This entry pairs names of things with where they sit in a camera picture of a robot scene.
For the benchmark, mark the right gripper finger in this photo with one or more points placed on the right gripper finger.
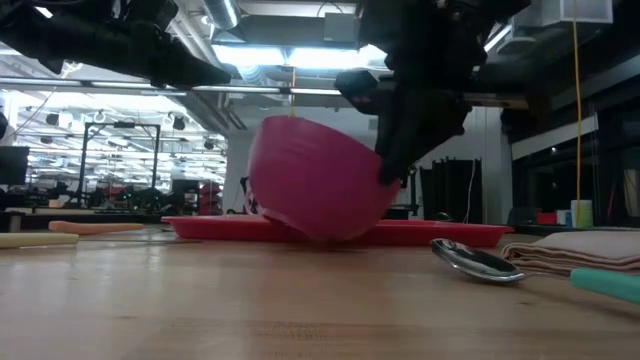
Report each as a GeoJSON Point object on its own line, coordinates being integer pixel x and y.
{"type": "Point", "coordinates": [405, 135]}

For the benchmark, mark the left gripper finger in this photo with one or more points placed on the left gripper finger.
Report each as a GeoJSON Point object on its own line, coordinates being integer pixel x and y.
{"type": "Point", "coordinates": [200, 79]}
{"type": "Point", "coordinates": [195, 62]}

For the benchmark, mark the magenta plastic bowl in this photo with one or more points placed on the magenta plastic bowl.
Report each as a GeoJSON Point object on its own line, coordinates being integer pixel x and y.
{"type": "Point", "coordinates": [315, 180]}

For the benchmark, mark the red plastic tray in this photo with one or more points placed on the red plastic tray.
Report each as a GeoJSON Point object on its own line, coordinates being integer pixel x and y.
{"type": "Point", "coordinates": [440, 234]}

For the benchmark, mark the beige cloth napkin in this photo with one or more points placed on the beige cloth napkin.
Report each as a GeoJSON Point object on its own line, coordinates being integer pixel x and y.
{"type": "Point", "coordinates": [575, 252]}

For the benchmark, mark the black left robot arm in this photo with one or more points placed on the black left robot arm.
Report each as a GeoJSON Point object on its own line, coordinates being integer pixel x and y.
{"type": "Point", "coordinates": [50, 35]}

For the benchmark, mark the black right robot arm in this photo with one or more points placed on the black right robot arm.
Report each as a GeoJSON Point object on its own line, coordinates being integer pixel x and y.
{"type": "Point", "coordinates": [500, 75]}

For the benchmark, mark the long ceiling tube light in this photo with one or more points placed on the long ceiling tube light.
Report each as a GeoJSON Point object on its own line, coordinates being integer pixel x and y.
{"type": "Point", "coordinates": [260, 90]}

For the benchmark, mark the black curtain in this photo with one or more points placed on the black curtain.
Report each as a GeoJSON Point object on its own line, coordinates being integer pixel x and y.
{"type": "Point", "coordinates": [450, 190]}

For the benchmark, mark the grey ceiling box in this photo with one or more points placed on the grey ceiling box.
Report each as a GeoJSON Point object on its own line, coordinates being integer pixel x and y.
{"type": "Point", "coordinates": [340, 27]}

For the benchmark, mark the small red box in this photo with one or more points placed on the small red box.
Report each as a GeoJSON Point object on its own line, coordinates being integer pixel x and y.
{"type": "Point", "coordinates": [546, 218]}

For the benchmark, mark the black monitor screen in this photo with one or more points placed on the black monitor screen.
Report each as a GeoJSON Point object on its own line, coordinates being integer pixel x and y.
{"type": "Point", "coordinates": [12, 165]}

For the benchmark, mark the blue and white box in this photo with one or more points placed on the blue and white box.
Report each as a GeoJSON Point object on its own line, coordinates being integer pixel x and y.
{"type": "Point", "coordinates": [565, 218]}

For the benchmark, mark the green wipes container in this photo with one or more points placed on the green wipes container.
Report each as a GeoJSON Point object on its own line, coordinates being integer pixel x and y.
{"type": "Point", "coordinates": [586, 215]}

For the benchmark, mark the square wall vent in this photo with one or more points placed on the square wall vent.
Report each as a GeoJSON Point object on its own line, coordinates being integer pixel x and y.
{"type": "Point", "coordinates": [372, 125]}

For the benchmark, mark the silver ventilation duct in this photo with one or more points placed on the silver ventilation duct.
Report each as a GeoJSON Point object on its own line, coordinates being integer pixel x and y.
{"type": "Point", "coordinates": [222, 12]}

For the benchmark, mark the black camera rig frame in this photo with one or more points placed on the black camera rig frame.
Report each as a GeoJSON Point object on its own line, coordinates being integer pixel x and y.
{"type": "Point", "coordinates": [120, 125]}

